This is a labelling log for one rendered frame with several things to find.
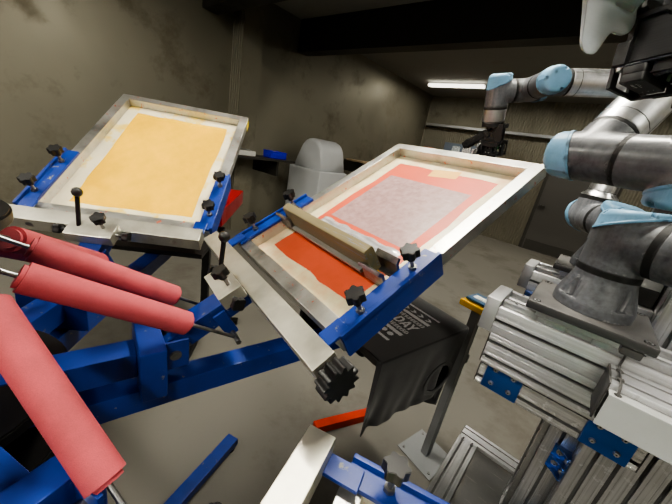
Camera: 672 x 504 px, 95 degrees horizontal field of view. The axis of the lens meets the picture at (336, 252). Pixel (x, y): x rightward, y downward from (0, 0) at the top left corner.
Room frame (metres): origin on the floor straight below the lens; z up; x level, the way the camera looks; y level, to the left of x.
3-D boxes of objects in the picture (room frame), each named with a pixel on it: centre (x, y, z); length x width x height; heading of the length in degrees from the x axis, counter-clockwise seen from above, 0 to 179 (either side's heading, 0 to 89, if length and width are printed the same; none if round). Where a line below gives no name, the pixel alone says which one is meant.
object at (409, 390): (0.92, -0.34, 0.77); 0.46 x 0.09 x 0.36; 130
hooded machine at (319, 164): (5.44, 0.57, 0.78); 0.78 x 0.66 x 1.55; 52
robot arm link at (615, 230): (0.66, -0.60, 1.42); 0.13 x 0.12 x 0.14; 28
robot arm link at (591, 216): (1.07, -0.90, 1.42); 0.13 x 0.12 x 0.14; 176
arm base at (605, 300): (0.67, -0.60, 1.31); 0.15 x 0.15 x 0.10
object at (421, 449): (1.29, -0.69, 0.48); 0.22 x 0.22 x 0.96; 40
